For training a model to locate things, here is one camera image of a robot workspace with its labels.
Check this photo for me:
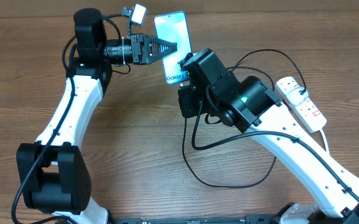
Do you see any blue Galaxy smartphone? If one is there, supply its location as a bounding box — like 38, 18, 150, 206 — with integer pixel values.
154, 11, 192, 85

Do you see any black USB charging cable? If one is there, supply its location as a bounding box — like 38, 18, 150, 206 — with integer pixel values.
182, 49, 308, 189

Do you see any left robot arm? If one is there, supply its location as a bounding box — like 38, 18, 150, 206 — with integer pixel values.
16, 8, 177, 223

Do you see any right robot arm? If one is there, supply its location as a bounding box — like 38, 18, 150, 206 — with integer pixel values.
178, 49, 359, 223

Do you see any white charger plug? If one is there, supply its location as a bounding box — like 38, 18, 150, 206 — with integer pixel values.
286, 86, 309, 107

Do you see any white power strip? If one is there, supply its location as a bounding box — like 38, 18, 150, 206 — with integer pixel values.
275, 77, 327, 133

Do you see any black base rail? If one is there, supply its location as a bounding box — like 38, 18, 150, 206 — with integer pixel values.
108, 214, 280, 224

